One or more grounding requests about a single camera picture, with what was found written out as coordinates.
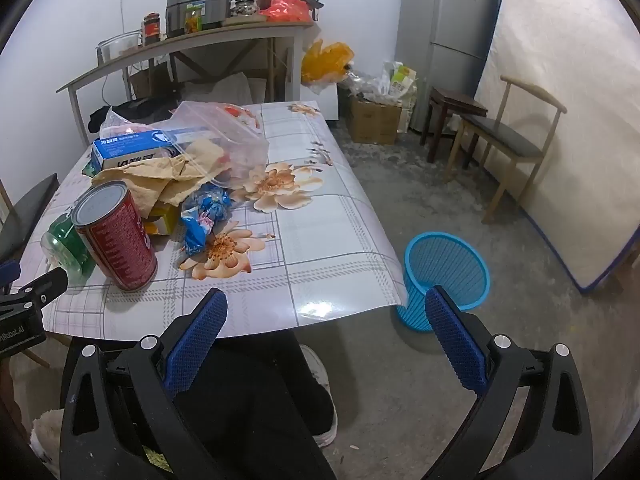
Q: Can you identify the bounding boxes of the jar with yellow contents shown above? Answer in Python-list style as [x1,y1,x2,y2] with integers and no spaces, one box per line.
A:
[185,4,207,35]

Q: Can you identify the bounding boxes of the blue tissue box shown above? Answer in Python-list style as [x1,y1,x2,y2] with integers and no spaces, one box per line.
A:
[90,129,188,173]

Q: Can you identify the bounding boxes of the clear glass bowl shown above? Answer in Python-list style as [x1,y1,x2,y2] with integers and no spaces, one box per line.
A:
[96,31,143,65]

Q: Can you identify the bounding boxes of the red plastic bag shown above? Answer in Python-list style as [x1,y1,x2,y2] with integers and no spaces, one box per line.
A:
[259,0,315,23]

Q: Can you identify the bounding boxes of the grey rice cooker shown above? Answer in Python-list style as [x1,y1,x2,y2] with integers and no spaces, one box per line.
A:
[165,0,233,38]

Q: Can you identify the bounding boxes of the dark wooden stool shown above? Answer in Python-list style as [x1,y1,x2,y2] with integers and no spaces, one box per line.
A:
[420,87,488,163]

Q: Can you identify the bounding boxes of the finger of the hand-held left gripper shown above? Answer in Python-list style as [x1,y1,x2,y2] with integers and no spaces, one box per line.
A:
[9,266,69,307]
[0,259,22,291]

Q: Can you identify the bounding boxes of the blue plastic waste basket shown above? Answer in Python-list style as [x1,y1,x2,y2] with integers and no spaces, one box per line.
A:
[396,231,491,335]

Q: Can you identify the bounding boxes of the grey refrigerator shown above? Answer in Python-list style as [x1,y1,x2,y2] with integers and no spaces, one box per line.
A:
[395,0,501,133]

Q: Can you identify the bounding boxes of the white fluffy slipper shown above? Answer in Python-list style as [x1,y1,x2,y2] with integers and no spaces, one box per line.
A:
[30,408,66,476]

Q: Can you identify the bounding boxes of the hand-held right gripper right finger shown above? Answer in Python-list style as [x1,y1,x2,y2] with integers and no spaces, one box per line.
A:
[422,285,596,480]

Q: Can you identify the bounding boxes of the clear plastic wrap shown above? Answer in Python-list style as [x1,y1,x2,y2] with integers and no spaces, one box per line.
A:
[345,67,391,103]

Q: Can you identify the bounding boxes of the yellow fluffy slipper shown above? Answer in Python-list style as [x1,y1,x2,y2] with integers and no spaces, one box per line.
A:
[142,445,171,472]

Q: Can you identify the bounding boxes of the floral tablecloth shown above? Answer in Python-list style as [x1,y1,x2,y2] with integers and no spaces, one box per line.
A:
[10,101,405,341]

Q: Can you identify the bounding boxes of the person's black pants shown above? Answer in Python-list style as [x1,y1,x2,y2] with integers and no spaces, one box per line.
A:
[175,332,336,480]

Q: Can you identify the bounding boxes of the grey side table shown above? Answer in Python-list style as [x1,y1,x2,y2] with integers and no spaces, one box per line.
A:
[56,20,315,133]

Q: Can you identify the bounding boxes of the yellow small box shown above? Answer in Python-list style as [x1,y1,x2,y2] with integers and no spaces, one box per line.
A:
[142,202,181,237]

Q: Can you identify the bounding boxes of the blue snack packet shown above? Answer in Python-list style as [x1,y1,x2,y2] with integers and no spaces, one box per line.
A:
[179,182,233,256]

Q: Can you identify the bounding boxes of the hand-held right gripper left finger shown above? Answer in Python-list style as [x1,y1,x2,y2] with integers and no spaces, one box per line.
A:
[59,287,238,480]

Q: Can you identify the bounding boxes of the red metal can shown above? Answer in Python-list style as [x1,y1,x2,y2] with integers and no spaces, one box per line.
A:
[70,181,159,292]

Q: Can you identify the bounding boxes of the grey cushion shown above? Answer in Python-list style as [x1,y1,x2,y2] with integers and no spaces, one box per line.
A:
[182,72,253,106]

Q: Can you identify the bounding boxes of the brown paper bag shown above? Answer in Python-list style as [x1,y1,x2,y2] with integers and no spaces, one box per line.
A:
[92,140,233,218]

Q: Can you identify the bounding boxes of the brown cardboard box under table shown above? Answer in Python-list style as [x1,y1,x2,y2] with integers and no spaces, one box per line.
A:
[127,65,173,101]

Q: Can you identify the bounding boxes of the white plastic bags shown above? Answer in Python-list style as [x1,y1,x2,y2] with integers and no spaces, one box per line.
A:
[382,60,418,106]

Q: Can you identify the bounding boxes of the wooden chair with black seat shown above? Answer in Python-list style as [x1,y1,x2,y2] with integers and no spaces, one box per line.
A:
[0,172,60,266]

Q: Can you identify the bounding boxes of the clear zip plastic bag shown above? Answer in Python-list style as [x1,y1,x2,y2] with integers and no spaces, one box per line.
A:
[100,101,271,191]

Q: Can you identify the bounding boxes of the cream mattress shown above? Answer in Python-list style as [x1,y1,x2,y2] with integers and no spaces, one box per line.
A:
[472,0,640,293]

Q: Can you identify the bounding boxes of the dark red jar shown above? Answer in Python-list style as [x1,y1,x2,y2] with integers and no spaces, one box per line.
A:
[141,12,162,47]

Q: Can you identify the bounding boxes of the yellow plastic bag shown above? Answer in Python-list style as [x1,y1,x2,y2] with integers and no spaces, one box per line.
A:
[301,40,355,92]

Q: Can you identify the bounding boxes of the black bag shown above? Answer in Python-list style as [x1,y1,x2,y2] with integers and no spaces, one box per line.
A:
[87,95,181,133]

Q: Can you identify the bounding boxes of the wooden chair with dark seat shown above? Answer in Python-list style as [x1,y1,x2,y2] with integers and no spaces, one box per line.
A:
[446,76,567,225]

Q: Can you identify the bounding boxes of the person's white shoe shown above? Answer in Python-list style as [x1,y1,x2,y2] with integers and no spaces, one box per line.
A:
[299,344,338,448]

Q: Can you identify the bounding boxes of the green plastic bottle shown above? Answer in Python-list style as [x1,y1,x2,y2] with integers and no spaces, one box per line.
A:
[40,212,98,283]

